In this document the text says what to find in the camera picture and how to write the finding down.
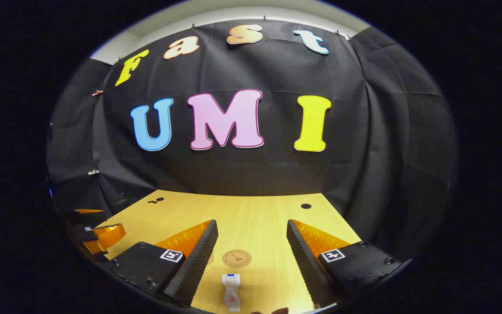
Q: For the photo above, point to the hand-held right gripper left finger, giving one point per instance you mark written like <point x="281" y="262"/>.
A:
<point x="198" y="261"/>

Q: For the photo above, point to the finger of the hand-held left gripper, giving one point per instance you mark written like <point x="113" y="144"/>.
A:
<point x="107" y="237"/>
<point x="87" y="216"/>

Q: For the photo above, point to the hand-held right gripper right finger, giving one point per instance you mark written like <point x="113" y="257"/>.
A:
<point x="305" y="266"/>

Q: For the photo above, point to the round brown coaster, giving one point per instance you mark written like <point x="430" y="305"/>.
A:
<point x="236" y="258"/>

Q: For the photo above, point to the white toothpaste tube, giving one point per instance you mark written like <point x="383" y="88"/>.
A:
<point x="231" y="294"/>

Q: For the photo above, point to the wooden desktop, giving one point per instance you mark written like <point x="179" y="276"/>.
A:
<point x="242" y="218"/>

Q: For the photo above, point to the black backdrop cloth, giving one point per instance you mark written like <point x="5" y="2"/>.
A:
<point x="277" y="174"/>

